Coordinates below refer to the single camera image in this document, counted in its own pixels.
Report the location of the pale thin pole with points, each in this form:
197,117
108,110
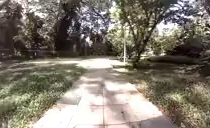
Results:
124,46

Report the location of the wood of trees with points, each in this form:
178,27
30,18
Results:
43,26

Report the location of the grass lawn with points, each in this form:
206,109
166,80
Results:
179,90
23,90

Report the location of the pale concrete slab path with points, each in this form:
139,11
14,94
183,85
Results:
103,96

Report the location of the leaning tree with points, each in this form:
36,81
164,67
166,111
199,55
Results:
143,30

